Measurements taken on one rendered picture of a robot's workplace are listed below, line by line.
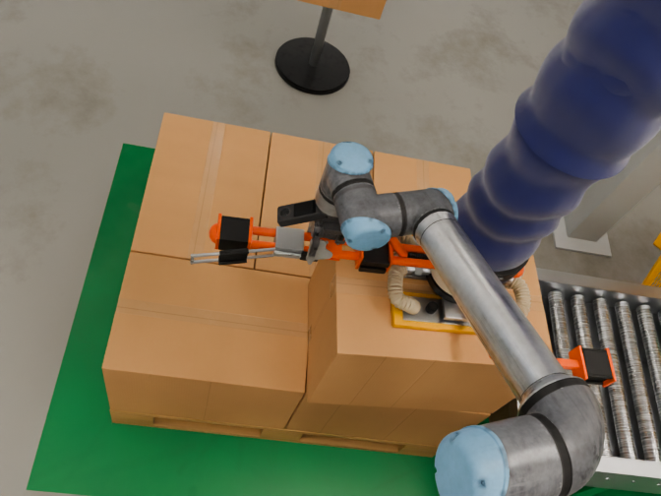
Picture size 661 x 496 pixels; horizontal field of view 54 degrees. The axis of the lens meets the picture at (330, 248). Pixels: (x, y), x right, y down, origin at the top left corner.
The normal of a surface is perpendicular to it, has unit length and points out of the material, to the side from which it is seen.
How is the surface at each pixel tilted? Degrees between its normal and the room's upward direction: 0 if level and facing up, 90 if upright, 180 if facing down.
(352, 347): 0
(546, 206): 80
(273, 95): 0
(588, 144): 100
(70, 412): 0
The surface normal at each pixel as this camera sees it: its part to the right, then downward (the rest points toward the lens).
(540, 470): 0.26, -0.12
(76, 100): 0.22, -0.51
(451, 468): -0.93, 0.02
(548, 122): -0.79, 0.51
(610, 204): -0.05, 0.85
